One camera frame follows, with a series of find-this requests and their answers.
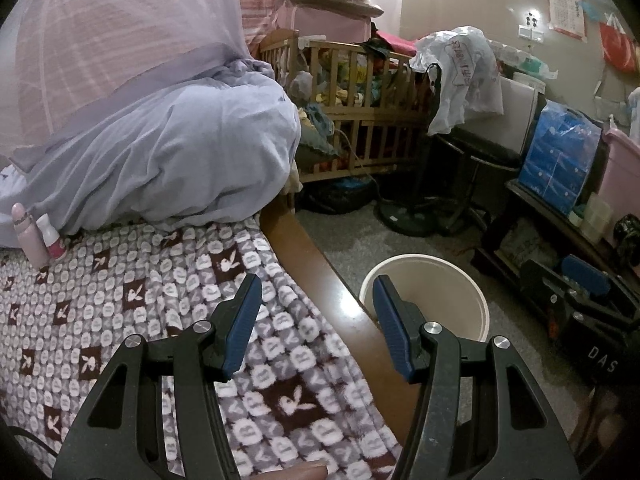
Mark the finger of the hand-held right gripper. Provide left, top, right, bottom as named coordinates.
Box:
left=560, top=254, right=613, bottom=301
left=520, top=260, right=601, bottom=326

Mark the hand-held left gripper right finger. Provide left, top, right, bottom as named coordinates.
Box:
left=372, top=275, right=581, bottom=480

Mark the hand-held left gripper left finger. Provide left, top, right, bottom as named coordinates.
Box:
left=52, top=274, right=263, bottom=480

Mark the white bucket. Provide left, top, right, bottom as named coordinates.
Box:
left=359, top=254, right=490, bottom=343

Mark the person's left hand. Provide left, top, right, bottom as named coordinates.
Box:
left=292, top=462, right=330, bottom=480

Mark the translucent plastic container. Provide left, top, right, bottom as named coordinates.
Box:
left=570, top=192, right=613, bottom=243

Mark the dark wooden low cabinet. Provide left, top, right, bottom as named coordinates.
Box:
left=472, top=180, right=640, bottom=311

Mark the pink plastic bin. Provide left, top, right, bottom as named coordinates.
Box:
left=597, top=127, right=640, bottom=248

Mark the grey brown printed blanket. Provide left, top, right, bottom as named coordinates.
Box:
left=0, top=217, right=401, bottom=480

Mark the black fan base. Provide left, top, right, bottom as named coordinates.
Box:
left=375, top=195, right=441, bottom=238

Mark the blue plastic package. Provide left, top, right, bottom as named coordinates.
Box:
left=517, top=100, right=603, bottom=216

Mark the black chair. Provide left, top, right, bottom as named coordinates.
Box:
left=432, top=125, right=526, bottom=233

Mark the blue-grey quilt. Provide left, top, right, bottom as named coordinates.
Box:
left=0, top=57, right=301, bottom=248

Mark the white bottle with pink label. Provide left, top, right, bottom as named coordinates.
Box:
left=37, top=214, right=68, bottom=261

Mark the wooden crib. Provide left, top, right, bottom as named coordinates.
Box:
left=260, top=35, right=436, bottom=183

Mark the white printed plastic bag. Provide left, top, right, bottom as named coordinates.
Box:
left=410, top=25, right=505, bottom=136

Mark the red hanging bag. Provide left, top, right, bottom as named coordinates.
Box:
left=599, top=12, right=640, bottom=73

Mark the pink storage box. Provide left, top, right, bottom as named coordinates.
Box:
left=272, top=0, right=385, bottom=43

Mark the lilac mosquito net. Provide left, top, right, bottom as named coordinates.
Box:
left=0, top=0, right=281, bottom=171

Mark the wooden bed frame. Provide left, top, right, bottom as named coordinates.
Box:
left=260, top=195, right=426, bottom=451

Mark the black cable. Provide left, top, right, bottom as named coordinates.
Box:
left=10, top=425, right=61, bottom=461

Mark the white wall socket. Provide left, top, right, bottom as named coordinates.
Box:
left=517, top=10, right=546, bottom=43

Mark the wall calendar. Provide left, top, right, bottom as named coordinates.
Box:
left=547, top=0, right=587, bottom=38

